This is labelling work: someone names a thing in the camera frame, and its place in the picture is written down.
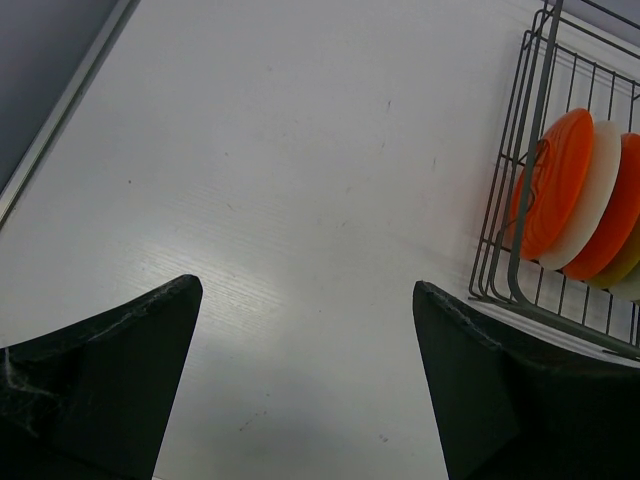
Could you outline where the aluminium table edge rail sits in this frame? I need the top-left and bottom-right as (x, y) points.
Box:
(1, 1), (138, 221)

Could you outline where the yellow patterned plate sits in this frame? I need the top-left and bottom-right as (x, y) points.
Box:
(587, 242), (639, 290)

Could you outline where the grey wire dish rack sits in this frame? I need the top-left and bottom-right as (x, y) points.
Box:
(468, 1), (639, 365)

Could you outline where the orange plate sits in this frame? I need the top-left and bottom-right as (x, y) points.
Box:
(563, 133), (639, 281)
(520, 108), (594, 260)

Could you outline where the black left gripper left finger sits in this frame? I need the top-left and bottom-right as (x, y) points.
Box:
(1, 275), (202, 479)

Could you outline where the white plate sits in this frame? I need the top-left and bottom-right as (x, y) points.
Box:
(539, 121), (621, 270)

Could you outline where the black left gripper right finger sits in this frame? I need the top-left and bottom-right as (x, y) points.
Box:
(413, 281), (639, 479)

